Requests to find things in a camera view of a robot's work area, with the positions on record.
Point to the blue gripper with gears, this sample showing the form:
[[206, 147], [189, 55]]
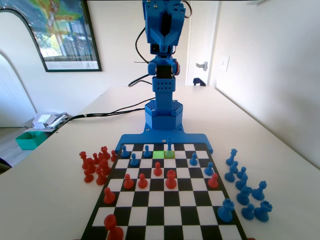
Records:
[[163, 37]]

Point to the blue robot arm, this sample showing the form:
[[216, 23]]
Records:
[[163, 120]]

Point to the blue chess pawn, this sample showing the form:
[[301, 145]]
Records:
[[146, 152], [193, 160], [248, 213], [134, 161], [209, 170], [241, 173], [124, 152]]

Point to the red chess pawn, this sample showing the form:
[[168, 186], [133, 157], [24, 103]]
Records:
[[128, 182], [113, 228], [142, 182], [95, 158], [109, 197], [157, 170], [100, 155], [113, 155], [213, 181]]

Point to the blue chess bishop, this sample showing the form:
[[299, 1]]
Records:
[[242, 182], [230, 173]]

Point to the blue chess rook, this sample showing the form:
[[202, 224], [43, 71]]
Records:
[[262, 212], [226, 211]]

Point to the white door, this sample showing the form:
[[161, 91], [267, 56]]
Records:
[[200, 37]]

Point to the blue table clamp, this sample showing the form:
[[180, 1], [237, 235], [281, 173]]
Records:
[[199, 81]]

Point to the black framed map poster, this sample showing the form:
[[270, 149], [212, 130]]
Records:
[[70, 37]]

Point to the pile of papers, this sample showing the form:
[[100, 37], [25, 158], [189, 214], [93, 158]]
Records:
[[47, 119]]

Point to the white arched panel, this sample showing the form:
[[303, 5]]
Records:
[[15, 82]]

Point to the green plastic box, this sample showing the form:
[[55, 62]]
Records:
[[29, 141]]

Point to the black and white chessboard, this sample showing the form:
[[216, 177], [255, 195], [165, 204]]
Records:
[[160, 205]]

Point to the dark round object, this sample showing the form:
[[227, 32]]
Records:
[[3, 166]]

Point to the white light switch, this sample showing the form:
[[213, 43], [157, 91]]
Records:
[[225, 63]]

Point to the blue arm base plate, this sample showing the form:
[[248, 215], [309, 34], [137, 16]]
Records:
[[195, 138]]

